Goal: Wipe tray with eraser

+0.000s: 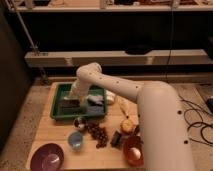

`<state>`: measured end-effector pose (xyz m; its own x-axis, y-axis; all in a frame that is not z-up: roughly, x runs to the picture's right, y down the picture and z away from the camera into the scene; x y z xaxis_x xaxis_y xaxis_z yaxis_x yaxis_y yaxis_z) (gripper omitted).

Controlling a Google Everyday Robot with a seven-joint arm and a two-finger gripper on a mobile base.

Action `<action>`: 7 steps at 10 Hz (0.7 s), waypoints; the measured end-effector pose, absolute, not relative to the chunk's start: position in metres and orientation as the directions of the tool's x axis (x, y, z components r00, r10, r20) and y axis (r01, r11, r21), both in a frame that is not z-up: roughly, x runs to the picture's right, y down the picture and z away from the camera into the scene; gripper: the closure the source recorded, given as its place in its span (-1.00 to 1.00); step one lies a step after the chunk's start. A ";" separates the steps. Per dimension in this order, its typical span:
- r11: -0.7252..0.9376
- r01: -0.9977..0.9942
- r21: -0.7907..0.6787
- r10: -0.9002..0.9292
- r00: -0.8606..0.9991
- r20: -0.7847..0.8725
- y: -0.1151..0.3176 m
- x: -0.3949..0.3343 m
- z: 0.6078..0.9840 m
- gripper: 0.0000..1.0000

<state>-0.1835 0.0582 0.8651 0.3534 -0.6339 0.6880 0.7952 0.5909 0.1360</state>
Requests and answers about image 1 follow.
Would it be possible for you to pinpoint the black cable on floor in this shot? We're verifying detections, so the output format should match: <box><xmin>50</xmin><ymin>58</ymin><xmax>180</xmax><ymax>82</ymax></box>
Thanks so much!
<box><xmin>165</xmin><ymin>6</ymin><xmax>213</xmax><ymax>148</ymax></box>

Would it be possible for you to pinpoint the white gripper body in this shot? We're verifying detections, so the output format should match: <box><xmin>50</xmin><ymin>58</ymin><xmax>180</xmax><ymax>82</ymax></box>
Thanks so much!
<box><xmin>69</xmin><ymin>79</ymin><xmax>91</xmax><ymax>100</ymax></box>

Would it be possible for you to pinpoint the bunch of dark grapes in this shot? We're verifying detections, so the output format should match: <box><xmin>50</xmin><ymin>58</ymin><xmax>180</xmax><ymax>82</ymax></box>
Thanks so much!
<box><xmin>87</xmin><ymin>123</ymin><xmax>108</xmax><ymax>149</ymax></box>

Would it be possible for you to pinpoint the grey crumpled cloth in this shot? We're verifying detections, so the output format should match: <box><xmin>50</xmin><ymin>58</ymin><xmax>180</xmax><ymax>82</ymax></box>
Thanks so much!
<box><xmin>86</xmin><ymin>94</ymin><xmax>104</xmax><ymax>106</ymax></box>

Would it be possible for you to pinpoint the wooden table board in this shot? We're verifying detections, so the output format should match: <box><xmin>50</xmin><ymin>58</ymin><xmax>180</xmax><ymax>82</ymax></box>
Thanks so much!
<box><xmin>26</xmin><ymin>82</ymin><xmax>145</xmax><ymax>171</ymax></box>

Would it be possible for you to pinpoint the orange bowl with egg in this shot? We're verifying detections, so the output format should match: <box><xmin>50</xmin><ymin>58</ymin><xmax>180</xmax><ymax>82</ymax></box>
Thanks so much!
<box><xmin>123</xmin><ymin>136</ymin><xmax>144</xmax><ymax>166</ymax></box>

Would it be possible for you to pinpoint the white shelf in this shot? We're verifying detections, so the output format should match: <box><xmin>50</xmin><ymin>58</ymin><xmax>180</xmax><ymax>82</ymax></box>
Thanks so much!
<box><xmin>25</xmin><ymin>49</ymin><xmax>213</xmax><ymax>67</ymax></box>
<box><xmin>3</xmin><ymin>0</ymin><xmax>213</xmax><ymax>12</ymax></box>

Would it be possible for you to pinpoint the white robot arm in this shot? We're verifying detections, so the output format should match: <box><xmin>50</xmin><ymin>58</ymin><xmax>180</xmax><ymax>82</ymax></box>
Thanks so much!
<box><xmin>70</xmin><ymin>62</ymin><xmax>195</xmax><ymax>171</ymax></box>

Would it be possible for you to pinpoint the white object beside tray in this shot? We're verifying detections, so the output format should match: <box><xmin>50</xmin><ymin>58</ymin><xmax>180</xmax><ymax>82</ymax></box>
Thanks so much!
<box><xmin>106</xmin><ymin>90</ymin><xmax>116</xmax><ymax>105</ymax></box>

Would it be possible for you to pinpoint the small dark block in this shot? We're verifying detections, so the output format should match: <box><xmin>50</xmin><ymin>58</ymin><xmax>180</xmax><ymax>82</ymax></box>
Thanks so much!
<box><xmin>110</xmin><ymin>131</ymin><xmax>122</xmax><ymax>147</ymax></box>

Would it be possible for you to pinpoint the white lower shelf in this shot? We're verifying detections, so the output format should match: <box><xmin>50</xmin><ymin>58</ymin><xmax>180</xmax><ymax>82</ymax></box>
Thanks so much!
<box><xmin>25</xmin><ymin>49</ymin><xmax>213</xmax><ymax>67</ymax></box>

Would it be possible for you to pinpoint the green plastic tray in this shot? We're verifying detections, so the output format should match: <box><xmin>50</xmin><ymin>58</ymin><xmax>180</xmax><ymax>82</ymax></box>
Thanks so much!
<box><xmin>50</xmin><ymin>83</ymin><xmax>108</xmax><ymax>120</ymax></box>

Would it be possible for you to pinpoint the white upper shelf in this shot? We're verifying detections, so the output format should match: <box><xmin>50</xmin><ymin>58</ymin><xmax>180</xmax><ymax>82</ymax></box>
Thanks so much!
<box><xmin>3</xmin><ymin>0</ymin><xmax>213</xmax><ymax>12</ymax></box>

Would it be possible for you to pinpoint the small blue cup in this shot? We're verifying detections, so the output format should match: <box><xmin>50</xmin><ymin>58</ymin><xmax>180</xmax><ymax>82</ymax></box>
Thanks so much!
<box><xmin>68</xmin><ymin>131</ymin><xmax>83</xmax><ymax>150</ymax></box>

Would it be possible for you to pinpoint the metal diagonal pole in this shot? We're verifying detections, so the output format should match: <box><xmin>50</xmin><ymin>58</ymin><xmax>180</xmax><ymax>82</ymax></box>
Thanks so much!
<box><xmin>10</xmin><ymin>0</ymin><xmax>50</xmax><ymax>85</ymax></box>

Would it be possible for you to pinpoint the purple bowl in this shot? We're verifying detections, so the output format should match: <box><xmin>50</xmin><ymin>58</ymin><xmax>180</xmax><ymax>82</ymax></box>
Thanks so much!
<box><xmin>30</xmin><ymin>143</ymin><xmax>64</xmax><ymax>171</ymax></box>

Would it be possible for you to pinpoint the yellow banana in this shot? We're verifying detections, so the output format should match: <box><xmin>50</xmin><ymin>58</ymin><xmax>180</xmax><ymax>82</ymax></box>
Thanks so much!
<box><xmin>117</xmin><ymin>97</ymin><xmax>129</xmax><ymax>118</ymax></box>

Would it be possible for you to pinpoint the brown felt eraser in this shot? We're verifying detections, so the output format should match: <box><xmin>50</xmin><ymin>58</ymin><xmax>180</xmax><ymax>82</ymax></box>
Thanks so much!
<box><xmin>59</xmin><ymin>98</ymin><xmax>80</xmax><ymax>108</ymax></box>

